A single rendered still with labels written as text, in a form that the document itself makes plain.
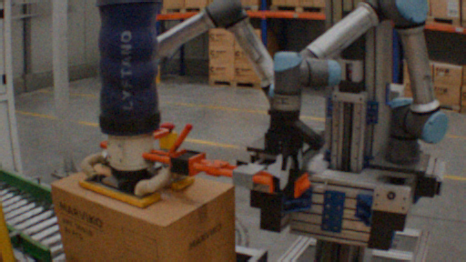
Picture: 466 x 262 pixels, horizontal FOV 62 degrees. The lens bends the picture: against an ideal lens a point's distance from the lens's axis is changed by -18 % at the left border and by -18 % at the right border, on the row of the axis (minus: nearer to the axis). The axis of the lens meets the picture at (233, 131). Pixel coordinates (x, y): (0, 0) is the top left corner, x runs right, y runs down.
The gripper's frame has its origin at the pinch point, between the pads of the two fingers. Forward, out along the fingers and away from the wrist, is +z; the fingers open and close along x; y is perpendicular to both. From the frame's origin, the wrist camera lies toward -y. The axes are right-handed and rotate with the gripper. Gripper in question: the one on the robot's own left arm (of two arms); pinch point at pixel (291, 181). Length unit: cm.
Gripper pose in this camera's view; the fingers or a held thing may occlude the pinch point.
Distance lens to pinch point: 128.9
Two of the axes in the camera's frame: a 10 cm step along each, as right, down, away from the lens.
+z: 0.0, 9.7, 2.5
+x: -5.1, 2.1, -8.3
